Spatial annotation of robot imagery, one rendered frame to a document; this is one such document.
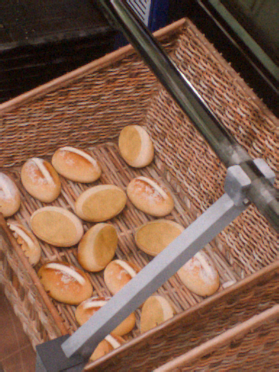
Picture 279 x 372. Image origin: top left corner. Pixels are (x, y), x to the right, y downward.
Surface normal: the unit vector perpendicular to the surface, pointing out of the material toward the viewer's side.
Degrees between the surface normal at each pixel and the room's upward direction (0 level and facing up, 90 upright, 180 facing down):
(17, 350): 0
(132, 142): 51
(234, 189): 90
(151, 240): 41
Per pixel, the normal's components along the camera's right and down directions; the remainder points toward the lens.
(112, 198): 0.41, 0.08
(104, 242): 0.78, -0.21
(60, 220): -0.22, 0.03
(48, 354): 0.10, -0.70
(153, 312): -0.72, -0.43
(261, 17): -0.80, 0.00
